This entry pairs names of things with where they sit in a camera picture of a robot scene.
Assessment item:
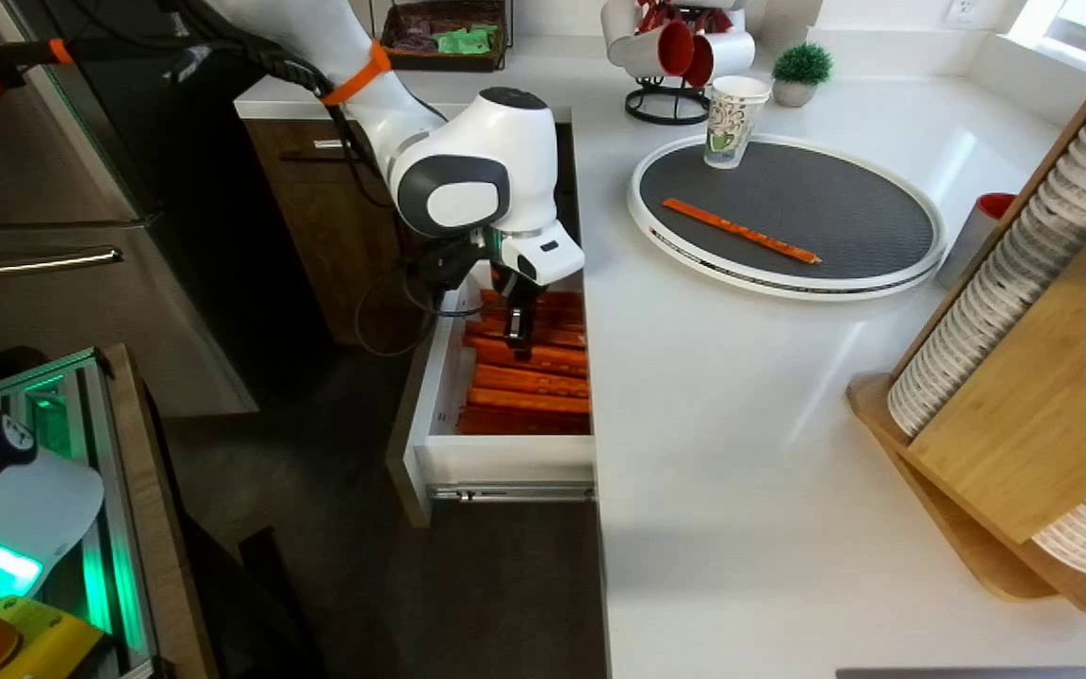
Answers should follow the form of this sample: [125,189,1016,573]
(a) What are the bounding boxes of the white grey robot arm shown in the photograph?
[207,0,586,346]

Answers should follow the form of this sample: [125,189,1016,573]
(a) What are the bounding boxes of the round white grey tray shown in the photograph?
[630,141,944,302]

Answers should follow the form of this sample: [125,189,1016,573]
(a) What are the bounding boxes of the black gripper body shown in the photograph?
[421,223,586,293]

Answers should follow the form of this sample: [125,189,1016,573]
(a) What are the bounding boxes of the patterned paper cup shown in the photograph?
[701,77,768,171]

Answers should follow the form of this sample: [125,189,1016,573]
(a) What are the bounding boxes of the open white drawer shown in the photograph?
[394,118,600,524]

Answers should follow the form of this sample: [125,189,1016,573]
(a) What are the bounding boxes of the small white red cup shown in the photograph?
[949,192,1016,270]

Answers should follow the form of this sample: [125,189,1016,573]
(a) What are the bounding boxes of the orange sachet on tray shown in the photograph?
[662,198,822,267]

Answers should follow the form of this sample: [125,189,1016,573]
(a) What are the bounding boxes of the black wire mug rack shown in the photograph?
[623,0,741,130]

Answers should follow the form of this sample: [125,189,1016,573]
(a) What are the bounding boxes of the small green potted plant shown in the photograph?
[773,43,834,109]

